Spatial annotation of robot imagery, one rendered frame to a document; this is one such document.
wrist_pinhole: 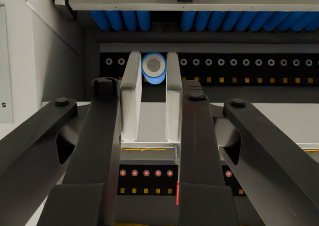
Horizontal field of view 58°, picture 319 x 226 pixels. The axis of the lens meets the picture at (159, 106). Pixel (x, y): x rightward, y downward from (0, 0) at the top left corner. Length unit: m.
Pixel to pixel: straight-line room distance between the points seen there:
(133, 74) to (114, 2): 0.22
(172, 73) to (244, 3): 0.23
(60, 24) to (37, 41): 0.07
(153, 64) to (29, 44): 0.17
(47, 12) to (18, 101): 0.11
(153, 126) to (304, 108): 0.17
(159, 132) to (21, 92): 0.15
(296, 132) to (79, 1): 0.29
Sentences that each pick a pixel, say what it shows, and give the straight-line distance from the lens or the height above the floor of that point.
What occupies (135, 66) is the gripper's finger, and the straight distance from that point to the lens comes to 0.17.
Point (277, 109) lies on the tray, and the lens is 0.34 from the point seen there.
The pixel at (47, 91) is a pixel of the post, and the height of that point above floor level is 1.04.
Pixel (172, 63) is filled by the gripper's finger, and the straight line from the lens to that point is 0.17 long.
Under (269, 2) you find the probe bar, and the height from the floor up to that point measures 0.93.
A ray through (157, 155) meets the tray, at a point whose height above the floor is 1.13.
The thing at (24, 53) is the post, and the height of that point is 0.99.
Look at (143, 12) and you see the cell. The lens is 0.39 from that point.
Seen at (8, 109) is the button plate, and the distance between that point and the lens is 0.35.
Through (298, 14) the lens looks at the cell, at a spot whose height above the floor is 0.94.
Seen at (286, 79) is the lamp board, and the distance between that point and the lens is 0.51.
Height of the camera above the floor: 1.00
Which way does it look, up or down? 9 degrees up
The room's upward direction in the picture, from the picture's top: 180 degrees counter-clockwise
